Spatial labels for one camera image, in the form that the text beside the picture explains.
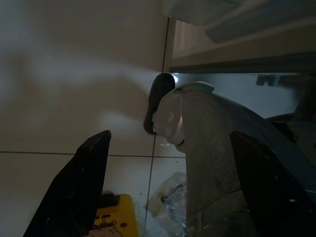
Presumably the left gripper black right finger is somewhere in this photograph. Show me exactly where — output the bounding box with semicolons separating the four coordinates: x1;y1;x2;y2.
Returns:
229;130;316;237

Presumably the clear plastic bag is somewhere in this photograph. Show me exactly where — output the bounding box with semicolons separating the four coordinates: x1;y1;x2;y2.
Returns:
144;171;190;237

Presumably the robot black left foot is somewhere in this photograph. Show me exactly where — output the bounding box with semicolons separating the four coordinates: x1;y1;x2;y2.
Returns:
143;72;177;136

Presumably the yellow cartoon box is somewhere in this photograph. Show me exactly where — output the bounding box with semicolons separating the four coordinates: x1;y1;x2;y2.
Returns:
88;193;140;237

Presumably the steel fridge lower door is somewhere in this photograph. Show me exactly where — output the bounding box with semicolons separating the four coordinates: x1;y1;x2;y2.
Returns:
162;0;316;119

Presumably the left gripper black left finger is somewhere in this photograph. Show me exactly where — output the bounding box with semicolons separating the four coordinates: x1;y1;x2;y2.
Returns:
23;130;112;237

